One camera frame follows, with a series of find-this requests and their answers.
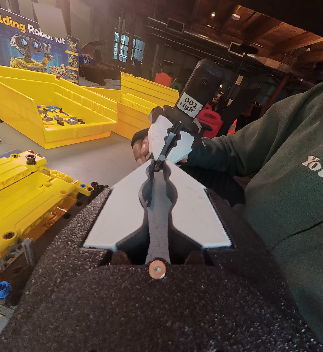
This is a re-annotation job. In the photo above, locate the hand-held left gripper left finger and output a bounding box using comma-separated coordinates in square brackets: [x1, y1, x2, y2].
[82, 160, 155, 252]

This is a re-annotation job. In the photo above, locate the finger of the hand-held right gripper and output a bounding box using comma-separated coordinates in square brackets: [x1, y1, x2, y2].
[147, 115, 176, 161]
[162, 131, 197, 164]

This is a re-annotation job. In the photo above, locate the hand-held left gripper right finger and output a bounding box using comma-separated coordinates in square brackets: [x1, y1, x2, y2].
[164, 160, 232, 250]

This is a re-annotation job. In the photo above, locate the black lego beam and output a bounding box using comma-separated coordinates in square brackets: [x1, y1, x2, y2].
[146, 121, 183, 207]

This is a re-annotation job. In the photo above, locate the yellow lego robot model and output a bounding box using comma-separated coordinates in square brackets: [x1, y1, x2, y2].
[0, 150, 110, 319]

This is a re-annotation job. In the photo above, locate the pile of blue grey lego pieces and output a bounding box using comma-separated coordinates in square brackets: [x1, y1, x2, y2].
[37, 104, 85, 126]

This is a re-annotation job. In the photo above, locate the person's right hand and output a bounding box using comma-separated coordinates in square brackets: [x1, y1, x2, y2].
[133, 135, 153, 165]

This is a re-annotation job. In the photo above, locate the red plastic canister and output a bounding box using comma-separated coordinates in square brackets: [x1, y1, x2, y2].
[197, 109, 224, 138]

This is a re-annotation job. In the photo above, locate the orange plastic canister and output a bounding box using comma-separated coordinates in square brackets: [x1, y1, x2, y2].
[154, 72, 173, 86]

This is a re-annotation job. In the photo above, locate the black stand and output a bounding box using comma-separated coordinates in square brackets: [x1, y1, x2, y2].
[214, 44, 262, 132]

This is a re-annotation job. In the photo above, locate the window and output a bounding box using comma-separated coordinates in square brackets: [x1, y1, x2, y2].
[113, 31, 146, 66]

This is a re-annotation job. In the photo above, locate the person in green sweatshirt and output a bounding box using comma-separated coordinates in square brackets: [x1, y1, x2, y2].
[233, 80, 323, 352]

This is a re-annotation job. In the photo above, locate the yellow plastic bin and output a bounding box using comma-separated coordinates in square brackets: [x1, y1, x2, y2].
[0, 63, 118, 149]

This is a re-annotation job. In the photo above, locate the blue robot kit box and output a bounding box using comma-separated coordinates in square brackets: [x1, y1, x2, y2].
[0, 7, 80, 84]

